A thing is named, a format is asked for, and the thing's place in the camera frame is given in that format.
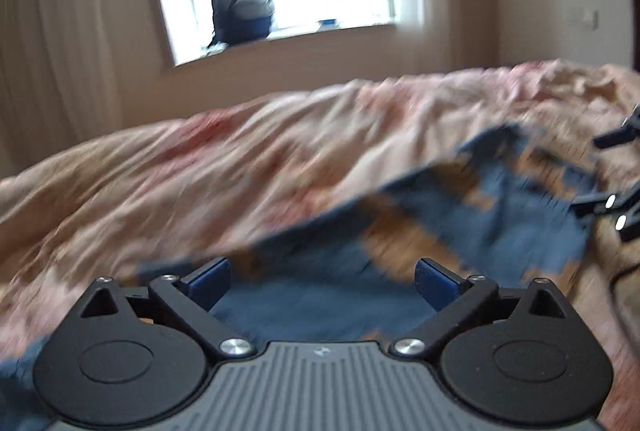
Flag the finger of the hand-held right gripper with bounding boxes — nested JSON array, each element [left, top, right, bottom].
[[570, 183, 640, 243], [592, 103, 640, 150]]

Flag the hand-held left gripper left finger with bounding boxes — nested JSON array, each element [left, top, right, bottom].
[[54, 257, 256, 360]]

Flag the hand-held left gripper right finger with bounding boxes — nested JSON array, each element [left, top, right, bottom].
[[390, 258, 587, 358]]

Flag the blue patterned pants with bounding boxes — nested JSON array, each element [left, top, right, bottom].
[[0, 123, 601, 431]]

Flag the floral bed cover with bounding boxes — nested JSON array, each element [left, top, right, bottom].
[[0, 60, 640, 431]]

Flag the dark blue grey backpack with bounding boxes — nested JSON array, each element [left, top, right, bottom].
[[204, 0, 275, 50]]

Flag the white wall switch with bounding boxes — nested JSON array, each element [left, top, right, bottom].
[[570, 7, 600, 30]]

